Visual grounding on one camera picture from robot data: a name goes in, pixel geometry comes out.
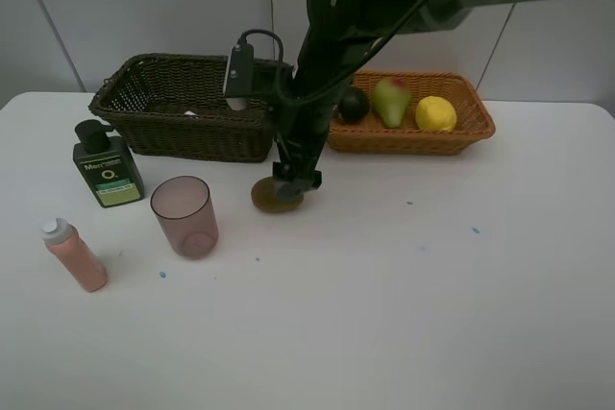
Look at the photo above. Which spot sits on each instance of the pink bottle white cap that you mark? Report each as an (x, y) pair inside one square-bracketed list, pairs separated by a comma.
[(64, 242)]

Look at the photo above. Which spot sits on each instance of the translucent pink plastic cup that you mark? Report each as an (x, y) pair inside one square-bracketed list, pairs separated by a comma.
[(184, 209)]

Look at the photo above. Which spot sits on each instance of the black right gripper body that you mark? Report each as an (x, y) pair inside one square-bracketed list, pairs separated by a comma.
[(300, 136)]

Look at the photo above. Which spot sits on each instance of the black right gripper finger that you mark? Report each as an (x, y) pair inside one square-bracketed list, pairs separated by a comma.
[(287, 192)]

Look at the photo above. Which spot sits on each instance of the green pear red blush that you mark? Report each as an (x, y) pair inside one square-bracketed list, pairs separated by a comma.
[(391, 98)]

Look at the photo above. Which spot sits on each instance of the yellow lemon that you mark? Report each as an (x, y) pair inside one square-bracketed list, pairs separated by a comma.
[(435, 114)]

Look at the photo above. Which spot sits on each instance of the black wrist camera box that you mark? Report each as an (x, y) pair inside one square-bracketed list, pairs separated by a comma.
[(238, 84)]

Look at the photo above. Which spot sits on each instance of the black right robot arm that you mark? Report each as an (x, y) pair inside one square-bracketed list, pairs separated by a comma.
[(342, 36)]

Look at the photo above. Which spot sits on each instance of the dark green mangosteen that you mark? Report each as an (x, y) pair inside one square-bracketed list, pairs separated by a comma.
[(353, 106)]

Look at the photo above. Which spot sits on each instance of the brown kiwi fruit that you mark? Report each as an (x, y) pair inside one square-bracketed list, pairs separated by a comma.
[(263, 196)]

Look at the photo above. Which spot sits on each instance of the dark brown wicker basket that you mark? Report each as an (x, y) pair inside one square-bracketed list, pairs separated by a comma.
[(167, 105)]

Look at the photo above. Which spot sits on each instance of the dark green pump bottle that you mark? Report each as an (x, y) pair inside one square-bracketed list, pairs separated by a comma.
[(106, 165)]

